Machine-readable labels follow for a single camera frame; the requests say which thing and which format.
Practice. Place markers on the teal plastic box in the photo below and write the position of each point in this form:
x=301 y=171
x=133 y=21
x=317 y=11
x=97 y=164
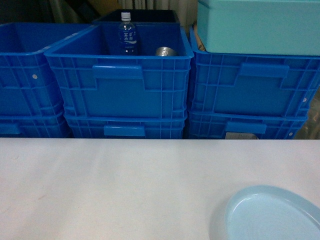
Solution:
x=262 y=27

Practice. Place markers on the dark blue crate behind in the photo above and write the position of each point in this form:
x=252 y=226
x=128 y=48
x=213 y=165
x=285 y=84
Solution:
x=158 y=16

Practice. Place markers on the blue crate bottom left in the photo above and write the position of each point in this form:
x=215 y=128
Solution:
x=48 y=126

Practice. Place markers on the silver metal can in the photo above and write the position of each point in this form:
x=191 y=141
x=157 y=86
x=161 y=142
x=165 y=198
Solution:
x=165 y=51

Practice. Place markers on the blue crate top left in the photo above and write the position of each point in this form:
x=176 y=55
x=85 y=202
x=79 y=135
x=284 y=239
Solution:
x=28 y=86

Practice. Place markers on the light blue oval tray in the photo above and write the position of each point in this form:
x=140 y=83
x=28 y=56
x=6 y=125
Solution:
x=264 y=212

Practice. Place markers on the clear water bottle blue label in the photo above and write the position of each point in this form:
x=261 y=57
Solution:
x=127 y=35

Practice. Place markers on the blue crate top centre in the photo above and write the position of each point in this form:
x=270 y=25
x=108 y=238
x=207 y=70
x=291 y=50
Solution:
x=96 y=80

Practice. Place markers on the blue crate bottom right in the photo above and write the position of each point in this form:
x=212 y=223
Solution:
x=217 y=125

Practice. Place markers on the blue crate top right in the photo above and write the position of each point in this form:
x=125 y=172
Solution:
x=251 y=84

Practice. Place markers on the blue crate bottom centre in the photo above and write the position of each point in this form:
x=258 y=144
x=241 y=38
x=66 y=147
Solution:
x=98 y=127

